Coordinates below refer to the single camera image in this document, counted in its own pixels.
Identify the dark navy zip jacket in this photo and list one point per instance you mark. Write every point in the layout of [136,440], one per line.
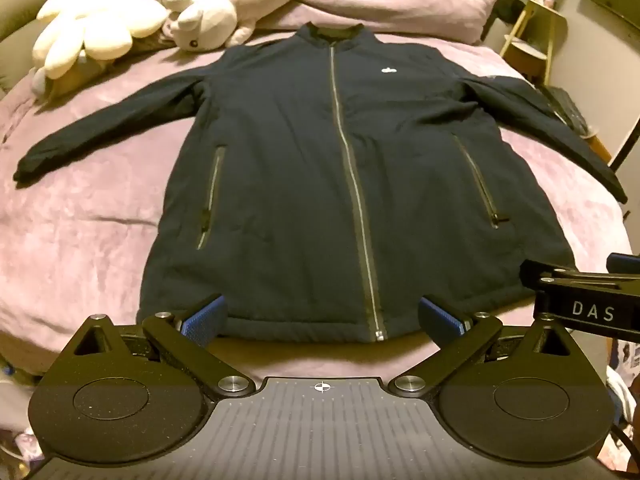
[320,170]

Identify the brown cushion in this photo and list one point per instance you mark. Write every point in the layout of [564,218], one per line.
[145,47]

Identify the cream flower plush toy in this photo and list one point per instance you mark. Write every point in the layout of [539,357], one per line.
[100,20]

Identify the black stand pole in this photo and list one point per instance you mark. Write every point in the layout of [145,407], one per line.
[627,142]

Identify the olive cushion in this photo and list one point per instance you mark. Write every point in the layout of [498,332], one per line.
[25,15]

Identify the yellow side table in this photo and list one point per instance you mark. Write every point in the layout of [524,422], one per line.
[542,25]

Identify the purple pillow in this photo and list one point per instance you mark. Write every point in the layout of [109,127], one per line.
[405,5]

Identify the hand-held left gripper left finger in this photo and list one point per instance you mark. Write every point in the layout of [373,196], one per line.
[204,319]

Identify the dark bags on floor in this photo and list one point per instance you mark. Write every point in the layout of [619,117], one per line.
[567,107]

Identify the long white plush toy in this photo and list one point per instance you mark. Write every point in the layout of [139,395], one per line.
[210,17]

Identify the purple bed blanket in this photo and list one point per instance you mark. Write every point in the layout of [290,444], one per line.
[75,235]

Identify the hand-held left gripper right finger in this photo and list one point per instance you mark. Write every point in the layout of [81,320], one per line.
[441,318]

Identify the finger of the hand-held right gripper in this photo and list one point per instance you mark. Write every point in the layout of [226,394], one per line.
[575,276]

